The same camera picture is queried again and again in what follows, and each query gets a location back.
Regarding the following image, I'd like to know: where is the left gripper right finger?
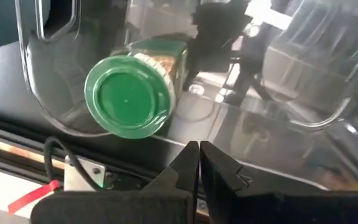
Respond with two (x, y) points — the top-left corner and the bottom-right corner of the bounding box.
(200, 141), (358, 224)

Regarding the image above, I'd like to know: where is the green-lidded spice jar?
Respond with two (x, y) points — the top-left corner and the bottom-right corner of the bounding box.
(84, 37), (188, 139)

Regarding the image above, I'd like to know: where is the thin black cable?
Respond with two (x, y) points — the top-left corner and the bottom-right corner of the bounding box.
(44, 136), (106, 191)

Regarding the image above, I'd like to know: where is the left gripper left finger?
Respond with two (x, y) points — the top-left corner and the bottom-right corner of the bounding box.
(31, 141), (200, 224)

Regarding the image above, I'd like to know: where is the silver metal bracket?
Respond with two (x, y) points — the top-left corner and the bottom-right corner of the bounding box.
(63, 155), (107, 192)

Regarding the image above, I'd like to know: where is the red zip tag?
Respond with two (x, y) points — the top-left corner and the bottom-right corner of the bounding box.
(7, 179), (62, 215)

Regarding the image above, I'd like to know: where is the clear plastic bin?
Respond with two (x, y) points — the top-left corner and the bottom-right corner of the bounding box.
(14, 0), (358, 191)

